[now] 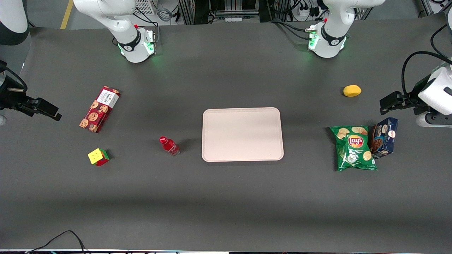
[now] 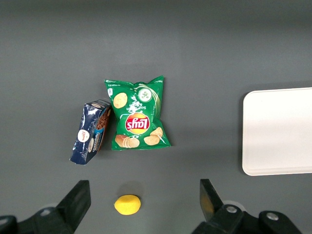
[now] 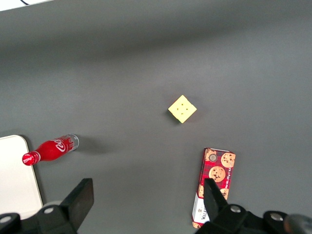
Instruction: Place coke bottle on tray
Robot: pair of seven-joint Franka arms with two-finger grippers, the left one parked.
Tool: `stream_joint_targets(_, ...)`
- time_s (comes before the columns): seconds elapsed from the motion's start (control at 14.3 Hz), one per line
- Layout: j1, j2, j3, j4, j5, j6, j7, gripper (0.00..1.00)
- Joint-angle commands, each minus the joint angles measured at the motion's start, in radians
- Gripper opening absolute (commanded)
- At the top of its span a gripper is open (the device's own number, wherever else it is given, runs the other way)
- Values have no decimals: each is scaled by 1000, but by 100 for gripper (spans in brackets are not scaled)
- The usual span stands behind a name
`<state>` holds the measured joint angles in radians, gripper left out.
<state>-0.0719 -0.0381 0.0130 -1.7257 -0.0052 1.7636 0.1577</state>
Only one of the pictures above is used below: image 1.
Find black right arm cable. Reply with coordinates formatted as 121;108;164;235
0;65;28;91

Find dark blue cookie box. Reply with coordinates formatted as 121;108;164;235
370;117;399;159

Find green Lay's chips bag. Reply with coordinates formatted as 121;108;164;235
329;126;378;172

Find aluminium frame profile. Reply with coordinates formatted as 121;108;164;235
420;0;436;15

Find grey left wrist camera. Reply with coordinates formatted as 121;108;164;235
416;112;452;128

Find white perforated box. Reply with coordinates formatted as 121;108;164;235
133;0;156;15

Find colourful rubik's cube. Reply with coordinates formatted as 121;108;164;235
88;148;110;167

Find black equipment rack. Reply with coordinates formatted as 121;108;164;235
178;0;283;25

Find white power strip with plugs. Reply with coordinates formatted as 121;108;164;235
297;4;320;20

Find grey coiled cable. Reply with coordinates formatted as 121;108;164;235
156;5;173;22

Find black cable at picture edge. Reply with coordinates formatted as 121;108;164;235
430;23;452;60

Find thin black table edge cable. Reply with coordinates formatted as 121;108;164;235
25;230;87;254

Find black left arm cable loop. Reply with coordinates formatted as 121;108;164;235
402;51;452;106

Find pale pink plastic tray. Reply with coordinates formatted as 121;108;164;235
202;107;284;162

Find red cookie box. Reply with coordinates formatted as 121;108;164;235
79;86;121;133

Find black right base cable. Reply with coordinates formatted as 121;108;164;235
132;12;159;27

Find small red coke bottle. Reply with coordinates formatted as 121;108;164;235
159;136;181;156

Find black left base cables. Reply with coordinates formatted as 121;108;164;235
270;19;320;41

